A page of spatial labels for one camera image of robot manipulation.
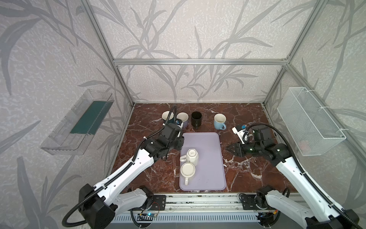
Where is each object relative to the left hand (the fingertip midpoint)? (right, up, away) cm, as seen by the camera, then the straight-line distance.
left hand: (180, 138), depth 77 cm
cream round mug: (+4, -18, +1) cm, 18 cm away
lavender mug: (0, +12, +28) cm, 30 cm away
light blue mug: (+25, +8, +19) cm, 32 cm away
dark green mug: (-13, +12, +21) cm, 27 cm away
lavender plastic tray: (+17, -22, +5) cm, 28 cm away
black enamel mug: (+9, +10, +24) cm, 28 cm away
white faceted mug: (+6, -10, +2) cm, 12 cm away
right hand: (+25, -4, -4) cm, 26 cm away
